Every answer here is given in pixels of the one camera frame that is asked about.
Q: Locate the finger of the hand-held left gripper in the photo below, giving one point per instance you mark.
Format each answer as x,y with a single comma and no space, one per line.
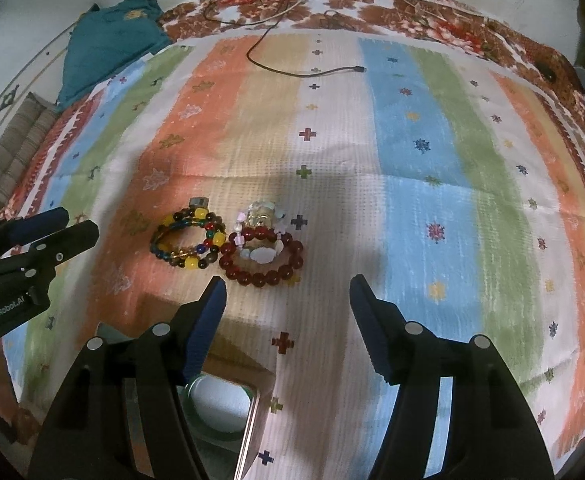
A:
72,239
40,222

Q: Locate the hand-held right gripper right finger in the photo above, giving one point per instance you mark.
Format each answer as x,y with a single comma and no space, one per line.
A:
372,331

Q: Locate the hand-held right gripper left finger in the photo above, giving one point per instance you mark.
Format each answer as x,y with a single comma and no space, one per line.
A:
211,321

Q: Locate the mirrored jewelry box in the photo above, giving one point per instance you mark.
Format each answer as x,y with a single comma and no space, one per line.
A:
222,360

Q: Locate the green bangle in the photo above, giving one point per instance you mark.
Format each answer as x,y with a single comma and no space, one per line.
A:
217,400

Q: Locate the brown striped pillow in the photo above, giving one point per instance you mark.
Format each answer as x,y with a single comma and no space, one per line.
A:
15,142

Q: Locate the striped printed blanket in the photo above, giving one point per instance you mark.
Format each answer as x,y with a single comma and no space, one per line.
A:
352,160

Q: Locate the teal cloth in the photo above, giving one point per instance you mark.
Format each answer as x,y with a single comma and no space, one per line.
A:
110,42

